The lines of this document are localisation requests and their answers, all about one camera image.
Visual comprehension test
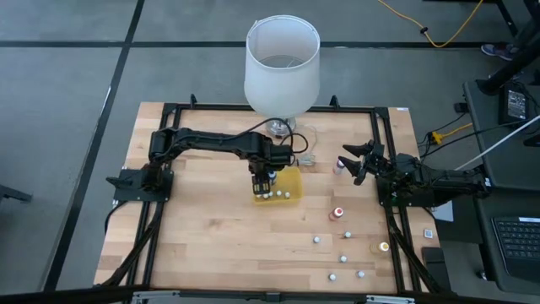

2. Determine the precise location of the white shade chrome table lamp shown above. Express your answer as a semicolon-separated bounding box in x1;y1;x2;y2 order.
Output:
243;14;321;139

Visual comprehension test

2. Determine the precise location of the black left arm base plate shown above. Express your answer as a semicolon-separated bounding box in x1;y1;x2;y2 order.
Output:
105;168;175;203

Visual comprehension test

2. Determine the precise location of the white rod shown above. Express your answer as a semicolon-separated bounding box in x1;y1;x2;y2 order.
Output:
454;113;540;171

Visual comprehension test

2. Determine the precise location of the black side desk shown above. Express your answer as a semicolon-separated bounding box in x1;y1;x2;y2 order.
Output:
462;79;540;296

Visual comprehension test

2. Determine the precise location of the black stand leg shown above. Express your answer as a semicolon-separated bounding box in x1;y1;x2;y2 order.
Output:
476;0;540;96

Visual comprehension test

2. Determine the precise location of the black metal crossbar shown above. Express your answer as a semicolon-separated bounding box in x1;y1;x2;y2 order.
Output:
0;285;540;304

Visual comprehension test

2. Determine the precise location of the yellow extension cable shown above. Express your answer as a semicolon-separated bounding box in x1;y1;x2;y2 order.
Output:
377;0;485;49

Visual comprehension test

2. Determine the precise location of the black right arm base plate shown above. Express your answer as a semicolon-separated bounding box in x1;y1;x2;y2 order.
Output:
375;175;435;208

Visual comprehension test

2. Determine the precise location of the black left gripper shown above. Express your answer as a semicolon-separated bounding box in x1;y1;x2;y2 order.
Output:
246;141;294;197

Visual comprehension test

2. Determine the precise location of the yellow plastic tray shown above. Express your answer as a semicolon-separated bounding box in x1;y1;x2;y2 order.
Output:
251;166;305;207

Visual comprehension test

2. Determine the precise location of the white paper sheet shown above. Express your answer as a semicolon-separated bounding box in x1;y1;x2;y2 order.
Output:
430;200;455;223

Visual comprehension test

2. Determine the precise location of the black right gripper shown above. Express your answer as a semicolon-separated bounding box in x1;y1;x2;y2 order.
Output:
337;140;396;187

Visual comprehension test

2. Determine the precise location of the yellow plug with orange cord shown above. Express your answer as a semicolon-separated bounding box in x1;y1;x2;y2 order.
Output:
429;122;473;145

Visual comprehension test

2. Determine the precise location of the black keyboard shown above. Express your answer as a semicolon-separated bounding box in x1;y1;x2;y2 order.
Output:
491;216;540;283

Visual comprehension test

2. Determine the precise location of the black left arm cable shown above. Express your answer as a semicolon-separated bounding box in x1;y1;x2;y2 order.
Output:
235;117;310;155

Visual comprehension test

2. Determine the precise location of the black smartphone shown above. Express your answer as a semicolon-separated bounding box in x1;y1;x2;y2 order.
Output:
421;247;451;291

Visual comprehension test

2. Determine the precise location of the person's shoe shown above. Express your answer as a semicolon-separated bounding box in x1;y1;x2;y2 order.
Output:
480;43;516;62

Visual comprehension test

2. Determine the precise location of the black power adapter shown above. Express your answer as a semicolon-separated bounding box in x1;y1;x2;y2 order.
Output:
497;84;532;126

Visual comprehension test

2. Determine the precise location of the black furniture foot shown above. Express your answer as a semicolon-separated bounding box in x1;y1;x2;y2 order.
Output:
0;184;33;204

